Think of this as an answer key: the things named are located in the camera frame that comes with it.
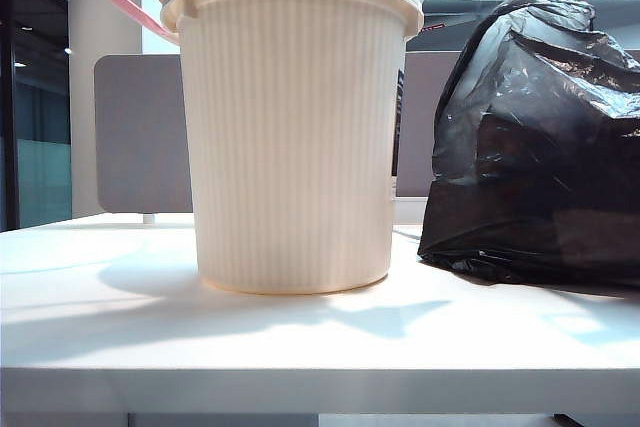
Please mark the white ribbed plastic trash can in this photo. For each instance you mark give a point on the white ribbed plastic trash can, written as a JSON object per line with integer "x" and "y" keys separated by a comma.
{"x": 290, "y": 157}

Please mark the black plastic garbage bag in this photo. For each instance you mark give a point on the black plastic garbage bag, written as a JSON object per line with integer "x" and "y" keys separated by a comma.
{"x": 540, "y": 157}

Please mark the grey rounded desk divider panel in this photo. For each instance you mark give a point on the grey rounded desk divider panel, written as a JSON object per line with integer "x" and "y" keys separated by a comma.
{"x": 140, "y": 137}

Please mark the red ceiling sign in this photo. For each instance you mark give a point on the red ceiling sign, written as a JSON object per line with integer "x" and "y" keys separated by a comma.
{"x": 434, "y": 27}

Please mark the white divider support post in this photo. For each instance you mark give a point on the white divider support post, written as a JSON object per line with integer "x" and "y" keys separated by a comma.
{"x": 149, "y": 218}

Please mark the black glass door frame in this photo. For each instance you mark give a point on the black glass door frame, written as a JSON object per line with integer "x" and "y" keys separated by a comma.
{"x": 11, "y": 147}

